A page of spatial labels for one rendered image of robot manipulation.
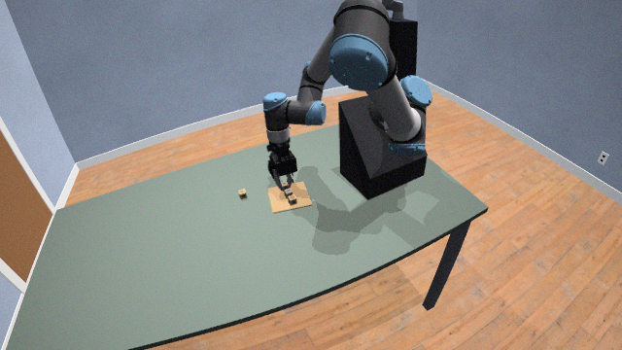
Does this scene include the beige flat mat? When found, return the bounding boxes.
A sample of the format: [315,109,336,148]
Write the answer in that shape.
[267,182,312,213]

